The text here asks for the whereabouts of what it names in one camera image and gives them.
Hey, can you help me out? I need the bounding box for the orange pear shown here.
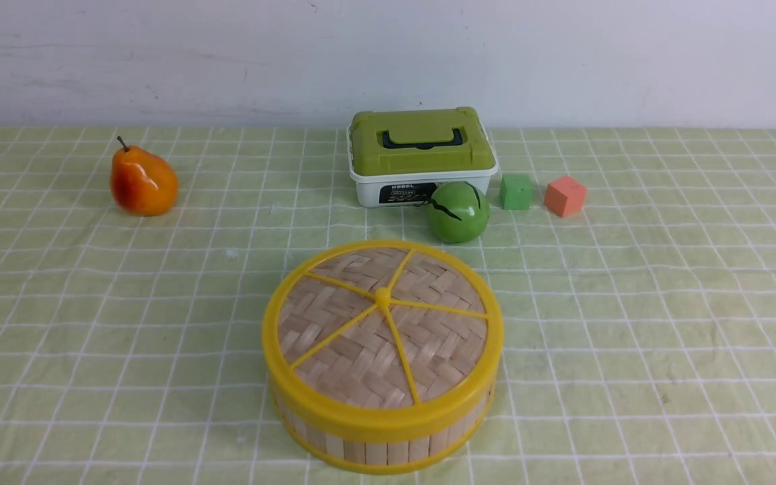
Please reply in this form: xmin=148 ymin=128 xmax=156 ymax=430
xmin=110 ymin=136 xmax=179 ymax=217

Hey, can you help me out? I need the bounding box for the orange cube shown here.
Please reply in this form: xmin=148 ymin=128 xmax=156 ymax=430
xmin=543 ymin=175 xmax=587 ymax=218

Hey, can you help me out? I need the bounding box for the green checkered tablecloth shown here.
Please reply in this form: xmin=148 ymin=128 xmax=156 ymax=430
xmin=0 ymin=127 xmax=776 ymax=484

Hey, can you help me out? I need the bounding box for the green round fruit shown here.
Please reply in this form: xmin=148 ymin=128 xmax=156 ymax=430
xmin=426 ymin=181 xmax=490 ymax=245

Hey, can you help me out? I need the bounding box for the green cube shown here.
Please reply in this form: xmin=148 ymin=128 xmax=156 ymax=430
xmin=499 ymin=174 xmax=534 ymax=212

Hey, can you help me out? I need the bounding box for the yellow bamboo steamer basket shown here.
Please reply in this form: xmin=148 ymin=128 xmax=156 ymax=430
xmin=269 ymin=381 xmax=498 ymax=475

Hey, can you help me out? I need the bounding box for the green lidded white box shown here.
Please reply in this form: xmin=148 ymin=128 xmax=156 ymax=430
xmin=346 ymin=106 xmax=500 ymax=208

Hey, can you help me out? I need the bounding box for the yellow woven steamer lid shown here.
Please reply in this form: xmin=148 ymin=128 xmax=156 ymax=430
xmin=262 ymin=240 xmax=504 ymax=444

